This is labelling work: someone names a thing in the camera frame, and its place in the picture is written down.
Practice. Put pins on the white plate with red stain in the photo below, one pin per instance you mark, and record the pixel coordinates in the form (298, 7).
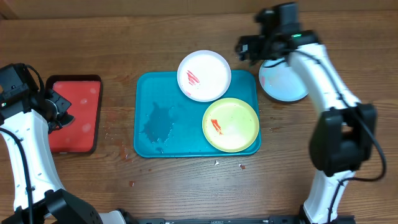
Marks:
(204, 76)

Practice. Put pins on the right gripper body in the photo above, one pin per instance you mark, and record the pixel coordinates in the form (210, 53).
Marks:
(258, 50)

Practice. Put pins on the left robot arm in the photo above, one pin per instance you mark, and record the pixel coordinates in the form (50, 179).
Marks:
(29, 113)

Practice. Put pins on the teal plastic serving tray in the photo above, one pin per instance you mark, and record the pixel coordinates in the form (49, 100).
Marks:
(167, 123)

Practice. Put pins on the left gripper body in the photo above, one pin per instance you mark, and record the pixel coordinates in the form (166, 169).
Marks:
(61, 102)

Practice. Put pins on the yellow-green plate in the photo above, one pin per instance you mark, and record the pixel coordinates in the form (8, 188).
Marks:
(230, 125)

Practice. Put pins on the dark tray with red liquid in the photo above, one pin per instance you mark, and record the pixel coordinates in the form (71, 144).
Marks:
(84, 92)

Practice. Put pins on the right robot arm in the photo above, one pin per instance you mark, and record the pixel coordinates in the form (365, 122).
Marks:
(342, 147)

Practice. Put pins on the light blue plate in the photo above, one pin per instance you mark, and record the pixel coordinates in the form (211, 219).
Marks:
(280, 82)

